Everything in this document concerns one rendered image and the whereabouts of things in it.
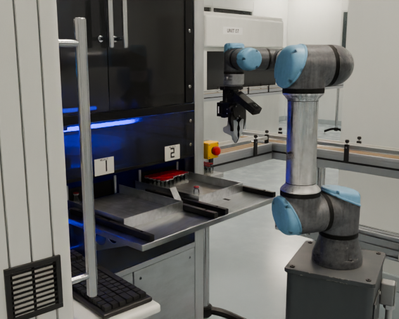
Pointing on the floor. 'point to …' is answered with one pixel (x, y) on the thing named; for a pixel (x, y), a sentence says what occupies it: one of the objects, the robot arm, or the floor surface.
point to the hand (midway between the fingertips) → (237, 139)
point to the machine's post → (192, 162)
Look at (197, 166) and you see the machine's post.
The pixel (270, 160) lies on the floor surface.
